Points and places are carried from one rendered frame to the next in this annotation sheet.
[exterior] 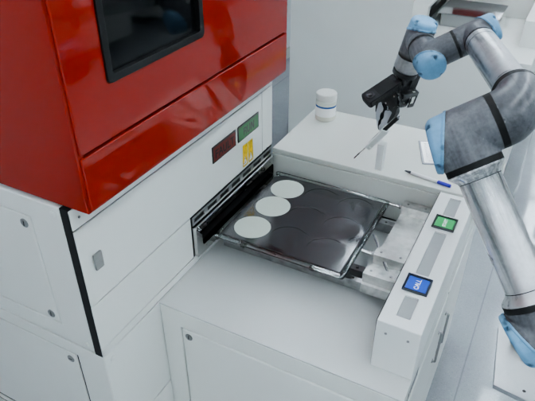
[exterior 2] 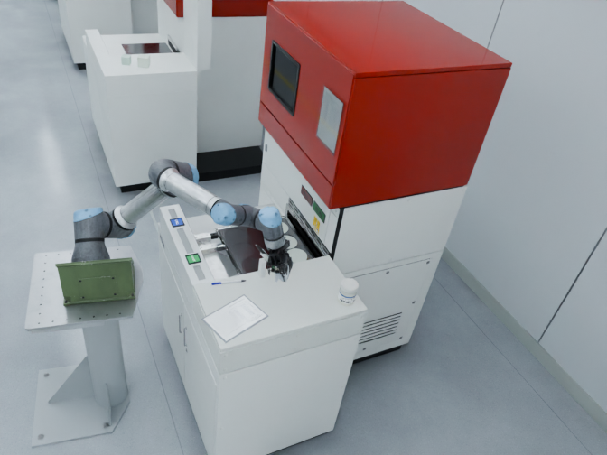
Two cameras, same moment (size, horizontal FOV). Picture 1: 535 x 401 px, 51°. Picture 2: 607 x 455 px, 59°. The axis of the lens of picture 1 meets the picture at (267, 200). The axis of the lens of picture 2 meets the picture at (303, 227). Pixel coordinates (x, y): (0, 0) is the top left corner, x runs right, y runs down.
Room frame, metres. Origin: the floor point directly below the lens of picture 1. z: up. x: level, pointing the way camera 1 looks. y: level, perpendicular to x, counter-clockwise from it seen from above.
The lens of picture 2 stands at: (2.40, -1.66, 2.51)
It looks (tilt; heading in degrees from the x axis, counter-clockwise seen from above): 38 degrees down; 121
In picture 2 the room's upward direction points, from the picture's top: 9 degrees clockwise
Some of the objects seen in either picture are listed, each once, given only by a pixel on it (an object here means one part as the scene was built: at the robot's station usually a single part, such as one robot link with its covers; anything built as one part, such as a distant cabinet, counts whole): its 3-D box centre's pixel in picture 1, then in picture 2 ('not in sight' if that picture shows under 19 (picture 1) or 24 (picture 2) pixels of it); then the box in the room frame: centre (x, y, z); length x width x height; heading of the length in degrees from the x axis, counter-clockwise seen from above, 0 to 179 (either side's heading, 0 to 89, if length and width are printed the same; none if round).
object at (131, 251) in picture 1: (196, 193); (295, 194); (1.21, 0.18, 1.02); 0.82 x 0.03 x 0.40; 152
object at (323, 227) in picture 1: (305, 217); (266, 246); (1.27, -0.10, 0.90); 0.34 x 0.34 x 0.01; 62
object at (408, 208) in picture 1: (415, 210); not in sight; (1.31, -0.42, 0.89); 0.08 x 0.03 x 0.03; 62
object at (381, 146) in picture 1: (376, 146); (266, 263); (1.44, -0.32, 1.03); 0.06 x 0.04 x 0.13; 62
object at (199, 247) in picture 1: (237, 201); (304, 236); (1.36, 0.09, 0.89); 0.44 x 0.02 x 0.10; 152
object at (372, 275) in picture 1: (380, 278); (201, 237); (1.03, -0.27, 0.89); 0.08 x 0.03 x 0.03; 62
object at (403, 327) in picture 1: (427, 274); (185, 253); (1.05, -0.40, 0.89); 0.55 x 0.09 x 0.14; 152
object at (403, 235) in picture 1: (397, 251); (211, 264); (1.17, -0.35, 0.87); 0.36 x 0.08 x 0.03; 152
